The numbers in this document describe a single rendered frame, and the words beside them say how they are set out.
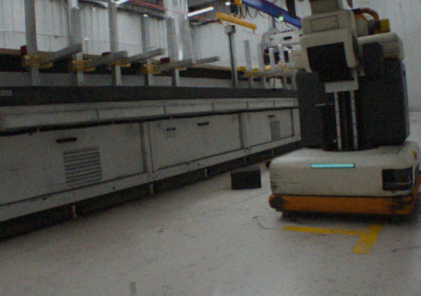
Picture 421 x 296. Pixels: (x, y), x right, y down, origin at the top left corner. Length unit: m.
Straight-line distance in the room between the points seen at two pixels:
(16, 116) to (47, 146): 0.38
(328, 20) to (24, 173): 1.59
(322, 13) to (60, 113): 1.27
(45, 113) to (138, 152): 0.86
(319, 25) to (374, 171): 0.65
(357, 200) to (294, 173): 0.29
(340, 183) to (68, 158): 1.40
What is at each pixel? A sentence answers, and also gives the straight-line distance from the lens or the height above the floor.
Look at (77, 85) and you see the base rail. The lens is 1.82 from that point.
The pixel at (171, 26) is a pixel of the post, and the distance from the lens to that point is 2.43.
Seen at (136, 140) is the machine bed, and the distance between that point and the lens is 2.41.
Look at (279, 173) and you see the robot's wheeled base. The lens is 1.63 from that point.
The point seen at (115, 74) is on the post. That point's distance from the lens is 2.01.
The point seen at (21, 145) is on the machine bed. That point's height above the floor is 0.44.
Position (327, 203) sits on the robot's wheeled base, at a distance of 1.57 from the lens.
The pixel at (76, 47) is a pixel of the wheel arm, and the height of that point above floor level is 0.81.
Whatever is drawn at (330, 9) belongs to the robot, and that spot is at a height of 0.91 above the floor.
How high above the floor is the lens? 0.49
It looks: 3 degrees down
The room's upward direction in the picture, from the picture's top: 5 degrees counter-clockwise
